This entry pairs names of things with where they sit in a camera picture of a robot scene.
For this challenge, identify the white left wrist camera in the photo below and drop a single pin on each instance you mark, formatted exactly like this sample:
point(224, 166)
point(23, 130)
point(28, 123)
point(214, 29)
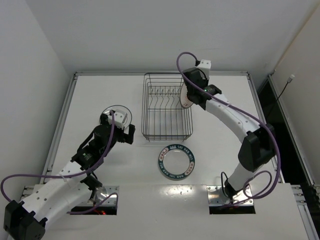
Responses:
point(118, 117)

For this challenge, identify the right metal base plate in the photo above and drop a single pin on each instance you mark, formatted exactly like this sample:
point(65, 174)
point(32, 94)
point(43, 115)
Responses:
point(216, 198)

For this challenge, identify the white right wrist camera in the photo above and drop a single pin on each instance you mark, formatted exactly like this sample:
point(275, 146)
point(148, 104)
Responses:
point(205, 66)

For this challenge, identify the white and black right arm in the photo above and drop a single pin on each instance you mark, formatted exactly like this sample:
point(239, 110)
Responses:
point(257, 140)

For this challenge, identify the metal base plate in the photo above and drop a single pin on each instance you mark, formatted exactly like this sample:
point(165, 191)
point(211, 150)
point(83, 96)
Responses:
point(216, 198)
point(97, 197)

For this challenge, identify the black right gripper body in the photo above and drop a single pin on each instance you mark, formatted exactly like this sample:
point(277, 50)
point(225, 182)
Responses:
point(191, 98)

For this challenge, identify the green rimmed white plate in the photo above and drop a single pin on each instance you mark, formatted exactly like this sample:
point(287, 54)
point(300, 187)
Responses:
point(176, 162)

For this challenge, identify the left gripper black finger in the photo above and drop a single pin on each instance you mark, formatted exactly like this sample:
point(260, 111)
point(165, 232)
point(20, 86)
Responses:
point(103, 119)
point(129, 136)

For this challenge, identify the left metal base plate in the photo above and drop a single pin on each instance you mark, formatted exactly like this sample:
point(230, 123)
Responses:
point(97, 197)

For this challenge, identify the clear glass plate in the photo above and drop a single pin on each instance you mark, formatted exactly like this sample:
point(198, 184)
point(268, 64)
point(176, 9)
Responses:
point(120, 107)

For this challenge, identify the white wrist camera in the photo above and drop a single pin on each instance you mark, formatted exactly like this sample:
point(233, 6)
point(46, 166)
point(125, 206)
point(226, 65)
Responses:
point(205, 66)
point(118, 117)

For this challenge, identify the grey wire dish rack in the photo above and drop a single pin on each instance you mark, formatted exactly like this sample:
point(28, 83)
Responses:
point(163, 117)

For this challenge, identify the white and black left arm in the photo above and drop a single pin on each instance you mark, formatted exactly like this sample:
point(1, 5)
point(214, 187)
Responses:
point(29, 218)

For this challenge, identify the aluminium table frame rail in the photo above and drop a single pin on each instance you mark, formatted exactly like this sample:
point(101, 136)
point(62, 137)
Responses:
point(151, 206)

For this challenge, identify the orange sunburst white plate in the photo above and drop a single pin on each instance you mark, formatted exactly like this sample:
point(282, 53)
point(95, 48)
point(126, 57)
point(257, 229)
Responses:
point(184, 101)

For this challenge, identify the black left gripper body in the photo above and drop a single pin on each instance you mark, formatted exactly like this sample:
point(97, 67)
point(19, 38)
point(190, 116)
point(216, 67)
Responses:
point(128, 135)

